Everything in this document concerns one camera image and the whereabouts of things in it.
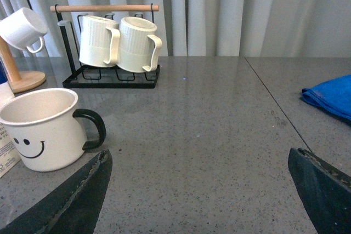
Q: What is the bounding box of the wooden mug tree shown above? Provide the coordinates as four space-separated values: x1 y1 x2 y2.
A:
1 38 46 93

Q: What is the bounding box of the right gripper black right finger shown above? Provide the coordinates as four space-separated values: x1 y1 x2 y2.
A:
288 148 350 233

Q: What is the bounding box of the white smiley face mug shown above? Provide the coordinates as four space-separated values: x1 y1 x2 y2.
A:
1 88 106 172

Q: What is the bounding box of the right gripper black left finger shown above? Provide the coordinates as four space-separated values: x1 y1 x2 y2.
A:
1 150 112 233

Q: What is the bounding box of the blue white milk carton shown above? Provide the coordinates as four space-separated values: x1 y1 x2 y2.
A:
0 64 21 177

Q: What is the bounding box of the cream ribbed mug left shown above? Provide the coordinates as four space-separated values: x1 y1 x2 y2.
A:
79 15 121 67

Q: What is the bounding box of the cream ribbed mug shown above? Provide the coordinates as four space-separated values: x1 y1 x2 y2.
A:
117 16 162 73
79 15 121 67

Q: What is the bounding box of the black rack with wooden bar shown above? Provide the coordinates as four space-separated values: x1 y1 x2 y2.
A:
50 3 160 89

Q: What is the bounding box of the blue cloth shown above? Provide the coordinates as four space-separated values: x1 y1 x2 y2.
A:
302 75 350 120

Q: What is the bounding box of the small white hanging mug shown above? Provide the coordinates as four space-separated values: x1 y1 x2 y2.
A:
1 7 48 54

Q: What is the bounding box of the cream ribbed mug right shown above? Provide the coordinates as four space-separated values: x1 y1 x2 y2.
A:
117 16 162 73

